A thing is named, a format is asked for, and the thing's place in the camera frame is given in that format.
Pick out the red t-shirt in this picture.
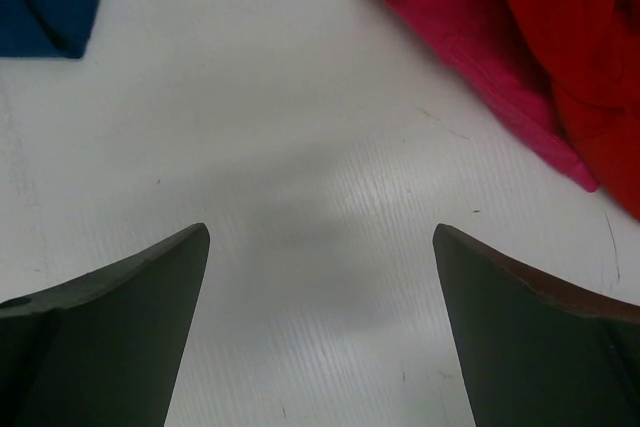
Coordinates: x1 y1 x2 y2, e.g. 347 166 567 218
507 0 639 217

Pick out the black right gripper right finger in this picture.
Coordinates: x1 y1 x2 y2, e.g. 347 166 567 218
433 224 639 426

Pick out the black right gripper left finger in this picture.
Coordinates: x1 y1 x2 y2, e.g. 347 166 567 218
1 223 209 426

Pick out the pink t-shirt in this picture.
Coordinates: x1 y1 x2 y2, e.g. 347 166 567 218
383 0 598 192

